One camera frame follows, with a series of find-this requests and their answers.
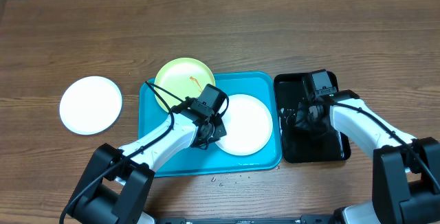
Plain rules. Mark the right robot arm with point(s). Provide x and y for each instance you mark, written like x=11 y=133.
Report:
x=405 y=169

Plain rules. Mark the white plate with red smear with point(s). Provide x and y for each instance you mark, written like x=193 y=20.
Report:
x=248 y=124

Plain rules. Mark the black plastic tray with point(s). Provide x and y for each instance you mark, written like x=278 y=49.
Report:
x=302 y=140

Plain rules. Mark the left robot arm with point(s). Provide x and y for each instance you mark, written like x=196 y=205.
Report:
x=116 y=182

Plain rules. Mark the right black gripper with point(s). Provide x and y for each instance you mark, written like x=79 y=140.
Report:
x=300 y=120

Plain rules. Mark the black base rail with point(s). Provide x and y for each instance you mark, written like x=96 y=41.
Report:
x=304 y=219

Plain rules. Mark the white plate with grey rim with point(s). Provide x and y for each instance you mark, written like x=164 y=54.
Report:
x=90 y=105

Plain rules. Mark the yellow-green plate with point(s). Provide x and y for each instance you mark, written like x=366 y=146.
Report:
x=184 y=77

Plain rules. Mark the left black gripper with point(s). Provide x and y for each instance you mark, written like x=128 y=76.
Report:
x=220 y=132

